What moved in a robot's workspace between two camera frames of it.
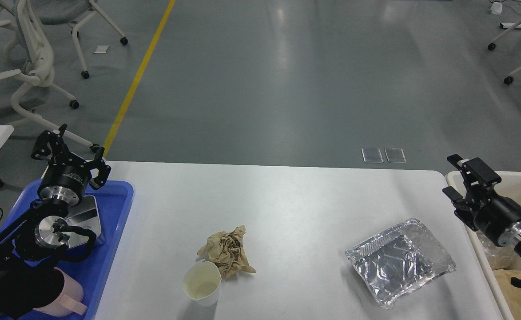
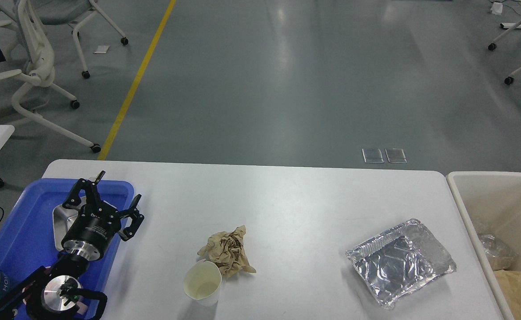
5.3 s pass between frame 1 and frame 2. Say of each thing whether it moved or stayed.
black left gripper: moved
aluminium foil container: stayed
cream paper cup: stayed
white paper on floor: stayed
